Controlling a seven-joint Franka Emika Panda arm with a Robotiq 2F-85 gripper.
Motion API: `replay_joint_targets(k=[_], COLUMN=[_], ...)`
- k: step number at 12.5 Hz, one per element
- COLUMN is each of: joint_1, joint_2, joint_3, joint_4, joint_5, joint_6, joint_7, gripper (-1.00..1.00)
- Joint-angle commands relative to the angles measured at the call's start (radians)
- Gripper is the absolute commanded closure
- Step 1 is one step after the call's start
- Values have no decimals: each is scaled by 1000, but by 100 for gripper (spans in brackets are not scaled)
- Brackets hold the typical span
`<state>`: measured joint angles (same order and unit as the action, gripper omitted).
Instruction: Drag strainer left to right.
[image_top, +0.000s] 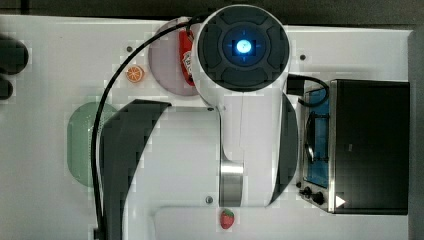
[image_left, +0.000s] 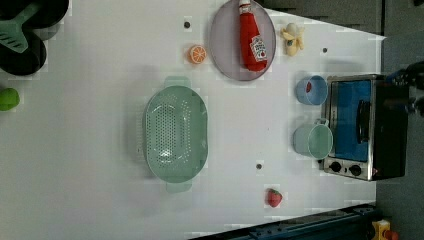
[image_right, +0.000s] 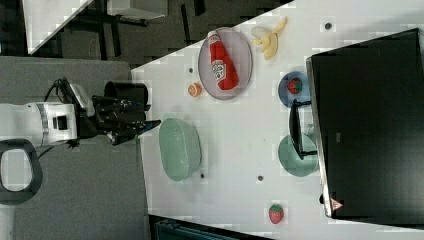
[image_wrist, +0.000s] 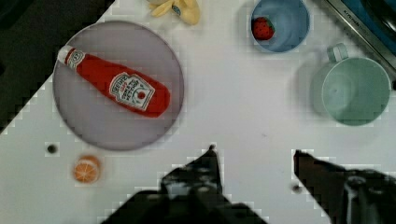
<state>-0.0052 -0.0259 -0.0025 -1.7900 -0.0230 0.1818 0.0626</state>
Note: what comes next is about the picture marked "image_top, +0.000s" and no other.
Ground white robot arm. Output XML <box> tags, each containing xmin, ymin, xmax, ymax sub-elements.
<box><xmin>100</xmin><ymin>5</ymin><xmax>297</xmax><ymax>240</ymax></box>

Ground grey round plate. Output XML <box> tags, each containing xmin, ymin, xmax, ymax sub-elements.
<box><xmin>148</xmin><ymin>29</ymin><xmax>198</xmax><ymax>97</ymax></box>

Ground red ketchup bottle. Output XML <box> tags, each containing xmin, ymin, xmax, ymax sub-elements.
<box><xmin>178</xmin><ymin>29</ymin><xmax>194</xmax><ymax>86</ymax></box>

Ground orange slice toy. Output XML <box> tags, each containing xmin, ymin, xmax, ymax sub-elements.
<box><xmin>125</xmin><ymin>65</ymin><xmax>145</xmax><ymax>83</ymax></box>

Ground red strawberry toy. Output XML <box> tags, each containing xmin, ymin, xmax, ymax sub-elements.
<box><xmin>220</xmin><ymin>209</ymin><xmax>235</xmax><ymax>229</ymax></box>

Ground black toaster oven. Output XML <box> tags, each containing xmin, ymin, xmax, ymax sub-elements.
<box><xmin>297</xmin><ymin>79</ymin><xmax>410</xmax><ymax>215</ymax></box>

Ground black object at left edge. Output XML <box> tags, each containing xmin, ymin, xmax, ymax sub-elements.
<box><xmin>0</xmin><ymin>34</ymin><xmax>29</xmax><ymax>100</ymax></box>

